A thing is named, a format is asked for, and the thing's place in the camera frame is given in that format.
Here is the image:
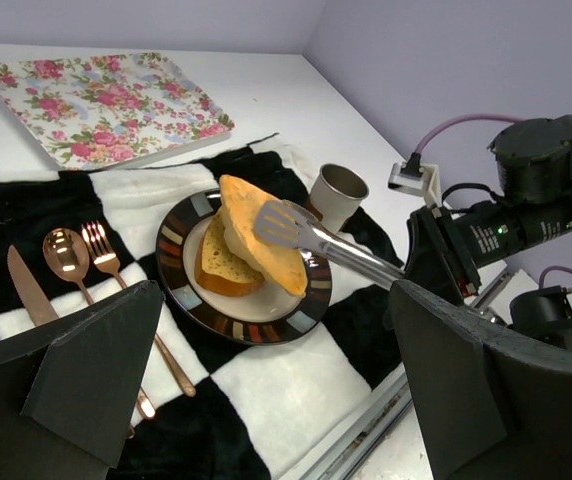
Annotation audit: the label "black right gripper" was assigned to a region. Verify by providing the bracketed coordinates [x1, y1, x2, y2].
[404, 199, 572, 305]

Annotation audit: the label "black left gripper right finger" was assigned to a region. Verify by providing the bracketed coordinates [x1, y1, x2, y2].
[390, 280, 572, 479]

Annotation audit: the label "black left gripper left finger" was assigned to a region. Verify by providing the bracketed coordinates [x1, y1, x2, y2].
[0, 281, 164, 479]

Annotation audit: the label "orange croissant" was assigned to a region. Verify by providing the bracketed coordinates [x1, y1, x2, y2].
[219, 174, 308, 297]

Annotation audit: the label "silver metal tongs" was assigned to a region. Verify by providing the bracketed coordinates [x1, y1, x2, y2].
[253, 200, 411, 290]

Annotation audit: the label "bread slice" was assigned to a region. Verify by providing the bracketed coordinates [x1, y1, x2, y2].
[195, 210, 265, 297]

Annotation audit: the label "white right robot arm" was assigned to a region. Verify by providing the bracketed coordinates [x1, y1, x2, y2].
[389, 114, 572, 305]

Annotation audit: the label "copper knife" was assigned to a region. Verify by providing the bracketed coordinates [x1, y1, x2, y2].
[6, 244, 137, 440]

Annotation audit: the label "metal cup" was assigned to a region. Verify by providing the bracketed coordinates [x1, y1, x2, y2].
[305, 163, 369, 233]

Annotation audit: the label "black white checkered placemat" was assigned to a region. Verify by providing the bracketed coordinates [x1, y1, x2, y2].
[0, 135, 400, 479]

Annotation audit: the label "copper spoon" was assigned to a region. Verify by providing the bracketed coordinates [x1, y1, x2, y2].
[41, 227, 157, 421]

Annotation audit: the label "copper fork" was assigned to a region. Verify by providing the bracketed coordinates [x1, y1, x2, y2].
[81, 221, 196, 397]

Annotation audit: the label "striped rim ceramic plate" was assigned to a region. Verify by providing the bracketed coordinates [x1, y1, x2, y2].
[155, 188, 332, 345]

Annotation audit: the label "floral rectangular tray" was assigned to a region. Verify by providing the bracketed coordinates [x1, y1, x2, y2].
[0, 52, 235, 170]

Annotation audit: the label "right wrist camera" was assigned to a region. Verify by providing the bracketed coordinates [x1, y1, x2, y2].
[388, 152, 442, 207]

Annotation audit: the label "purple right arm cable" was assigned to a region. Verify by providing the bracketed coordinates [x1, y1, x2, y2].
[413, 113, 572, 289]

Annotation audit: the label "aluminium rail frame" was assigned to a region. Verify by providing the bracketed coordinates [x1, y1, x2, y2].
[295, 269, 537, 480]

